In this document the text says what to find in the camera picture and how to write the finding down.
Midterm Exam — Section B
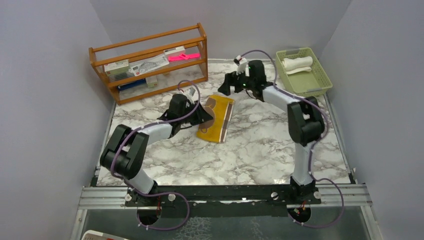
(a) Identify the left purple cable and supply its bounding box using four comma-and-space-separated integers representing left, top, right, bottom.
109, 80, 202, 232

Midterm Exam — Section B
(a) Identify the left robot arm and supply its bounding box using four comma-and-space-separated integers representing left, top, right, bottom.
99, 93, 214, 206

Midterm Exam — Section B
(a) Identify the wooden shelf rack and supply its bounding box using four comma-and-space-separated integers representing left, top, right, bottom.
88, 22, 209, 105

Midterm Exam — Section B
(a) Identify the small white green box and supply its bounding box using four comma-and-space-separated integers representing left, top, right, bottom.
145, 75, 158, 88

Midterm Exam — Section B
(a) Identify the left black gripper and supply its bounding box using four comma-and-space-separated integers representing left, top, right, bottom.
179, 100, 213, 126

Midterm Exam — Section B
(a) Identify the clear protractor ruler pack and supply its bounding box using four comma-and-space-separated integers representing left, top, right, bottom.
130, 54, 170, 76

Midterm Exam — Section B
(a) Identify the pink ruler set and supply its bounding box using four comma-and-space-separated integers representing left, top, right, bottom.
168, 53, 201, 62

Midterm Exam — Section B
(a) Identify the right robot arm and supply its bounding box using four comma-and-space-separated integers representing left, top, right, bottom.
218, 58, 326, 204

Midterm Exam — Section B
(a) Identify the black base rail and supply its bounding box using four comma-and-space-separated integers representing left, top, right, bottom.
124, 184, 322, 218

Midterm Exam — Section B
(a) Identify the green plastic basket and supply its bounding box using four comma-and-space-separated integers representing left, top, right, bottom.
275, 47, 333, 97

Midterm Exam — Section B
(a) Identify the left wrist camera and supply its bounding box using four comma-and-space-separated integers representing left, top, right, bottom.
180, 87, 197, 104

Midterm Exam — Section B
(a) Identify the yellow towel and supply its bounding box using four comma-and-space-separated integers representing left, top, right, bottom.
196, 94, 236, 143

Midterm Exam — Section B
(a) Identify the white box with red label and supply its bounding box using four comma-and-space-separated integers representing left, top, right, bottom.
103, 59, 131, 81

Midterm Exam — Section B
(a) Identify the blue box on shelf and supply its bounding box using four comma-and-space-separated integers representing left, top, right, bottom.
116, 78, 146, 92

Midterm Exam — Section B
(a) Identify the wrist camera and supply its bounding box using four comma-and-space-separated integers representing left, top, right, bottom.
180, 87, 197, 104
233, 55, 249, 75

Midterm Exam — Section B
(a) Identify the white pack behind pink ruler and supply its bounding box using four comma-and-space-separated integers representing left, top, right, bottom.
163, 46, 186, 58

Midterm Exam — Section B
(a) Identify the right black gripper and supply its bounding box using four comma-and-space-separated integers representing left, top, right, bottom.
217, 67, 254, 97

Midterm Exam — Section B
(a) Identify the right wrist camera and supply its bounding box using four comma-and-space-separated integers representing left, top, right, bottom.
233, 55, 249, 75

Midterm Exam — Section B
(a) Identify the white towel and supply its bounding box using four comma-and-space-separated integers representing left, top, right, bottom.
281, 56, 314, 75

